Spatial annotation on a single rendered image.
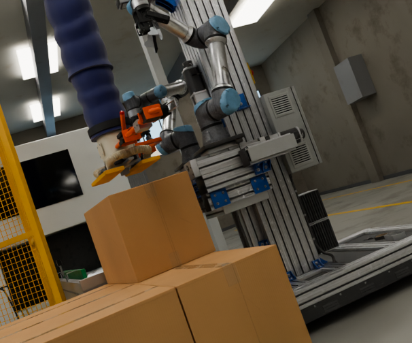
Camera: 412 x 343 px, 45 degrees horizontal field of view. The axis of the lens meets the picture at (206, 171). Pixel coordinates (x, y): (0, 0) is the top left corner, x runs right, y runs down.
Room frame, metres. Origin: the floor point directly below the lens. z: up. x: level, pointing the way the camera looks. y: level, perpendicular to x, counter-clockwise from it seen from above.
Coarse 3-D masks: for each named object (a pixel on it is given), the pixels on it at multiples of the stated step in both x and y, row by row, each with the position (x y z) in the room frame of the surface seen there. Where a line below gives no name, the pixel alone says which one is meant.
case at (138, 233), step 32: (128, 192) 2.23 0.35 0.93; (160, 192) 2.29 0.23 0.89; (192, 192) 2.36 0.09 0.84; (96, 224) 2.54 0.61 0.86; (128, 224) 2.21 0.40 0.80; (160, 224) 2.27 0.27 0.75; (192, 224) 2.33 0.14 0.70; (128, 256) 2.19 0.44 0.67; (160, 256) 2.25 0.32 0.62; (192, 256) 2.31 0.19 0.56
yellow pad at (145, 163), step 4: (156, 156) 2.45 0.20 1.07; (144, 160) 2.42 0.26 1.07; (148, 160) 2.43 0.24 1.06; (152, 160) 2.44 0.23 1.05; (156, 160) 2.47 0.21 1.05; (136, 164) 2.55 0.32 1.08; (140, 164) 2.45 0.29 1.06; (144, 164) 2.46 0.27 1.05; (148, 164) 2.52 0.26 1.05; (132, 168) 2.57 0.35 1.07; (136, 168) 2.52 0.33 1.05; (140, 168) 2.57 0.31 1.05; (144, 168) 2.63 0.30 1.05; (132, 172) 2.62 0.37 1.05; (136, 172) 2.68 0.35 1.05; (140, 172) 2.75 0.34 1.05
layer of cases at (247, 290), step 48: (144, 288) 1.91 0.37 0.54; (192, 288) 1.66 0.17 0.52; (240, 288) 1.72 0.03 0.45; (288, 288) 1.79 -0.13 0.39; (0, 336) 2.05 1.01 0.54; (48, 336) 1.56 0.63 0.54; (96, 336) 1.53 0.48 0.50; (144, 336) 1.58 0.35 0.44; (192, 336) 1.65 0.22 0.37; (240, 336) 1.70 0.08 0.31; (288, 336) 1.76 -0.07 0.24
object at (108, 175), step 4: (112, 168) 2.38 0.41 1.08; (116, 168) 2.36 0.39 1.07; (120, 168) 2.37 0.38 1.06; (124, 168) 2.38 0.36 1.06; (104, 172) 2.34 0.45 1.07; (108, 172) 2.34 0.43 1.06; (112, 172) 2.35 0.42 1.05; (116, 172) 2.39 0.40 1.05; (100, 176) 2.43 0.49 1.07; (104, 176) 2.38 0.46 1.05; (108, 176) 2.44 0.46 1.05; (112, 176) 2.49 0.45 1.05; (96, 180) 2.52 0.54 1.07; (100, 180) 2.48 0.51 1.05; (104, 180) 2.54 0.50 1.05; (108, 180) 2.60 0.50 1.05; (92, 184) 2.61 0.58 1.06; (96, 184) 2.59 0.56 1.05
